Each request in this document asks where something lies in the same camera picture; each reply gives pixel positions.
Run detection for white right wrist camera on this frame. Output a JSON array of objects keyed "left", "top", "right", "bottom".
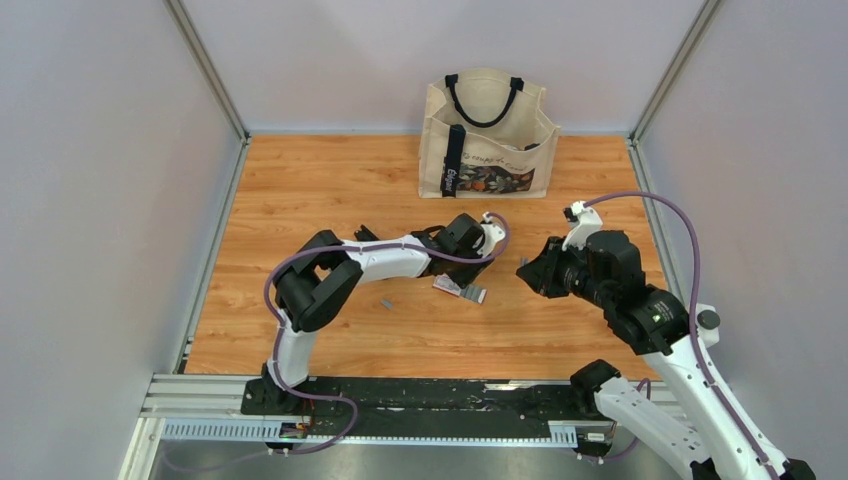
[{"left": 562, "top": 201, "right": 603, "bottom": 251}]

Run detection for black stapler base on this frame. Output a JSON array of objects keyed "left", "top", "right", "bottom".
[{"left": 354, "top": 224, "right": 379, "bottom": 242}]

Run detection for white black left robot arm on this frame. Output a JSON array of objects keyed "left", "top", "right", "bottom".
[{"left": 263, "top": 212, "right": 511, "bottom": 415}]

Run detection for aluminium frame rail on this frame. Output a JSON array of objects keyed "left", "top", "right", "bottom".
[{"left": 119, "top": 377, "right": 763, "bottom": 480}]

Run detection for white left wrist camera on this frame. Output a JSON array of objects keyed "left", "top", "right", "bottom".
[{"left": 477, "top": 211, "right": 510, "bottom": 257}]

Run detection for beige canvas tote bag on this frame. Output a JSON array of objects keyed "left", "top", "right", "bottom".
[{"left": 418, "top": 68, "right": 561, "bottom": 198}]

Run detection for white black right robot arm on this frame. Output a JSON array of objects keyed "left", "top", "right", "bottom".
[{"left": 516, "top": 230, "right": 815, "bottom": 479}]

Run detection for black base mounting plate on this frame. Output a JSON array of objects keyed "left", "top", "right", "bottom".
[{"left": 240, "top": 375, "right": 612, "bottom": 440}]

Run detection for white plastic bottle black cap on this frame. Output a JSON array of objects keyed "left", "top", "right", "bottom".
[{"left": 696, "top": 303, "right": 721, "bottom": 348}]

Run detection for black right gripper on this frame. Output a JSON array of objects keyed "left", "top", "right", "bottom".
[{"left": 516, "top": 236, "right": 612, "bottom": 310}]

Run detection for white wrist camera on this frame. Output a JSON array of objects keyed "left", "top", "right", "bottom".
[
  {"left": 477, "top": 211, "right": 510, "bottom": 257},
  {"left": 562, "top": 201, "right": 603, "bottom": 251}
]

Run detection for red staples box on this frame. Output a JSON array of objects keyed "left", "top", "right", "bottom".
[{"left": 433, "top": 275, "right": 488, "bottom": 304}]

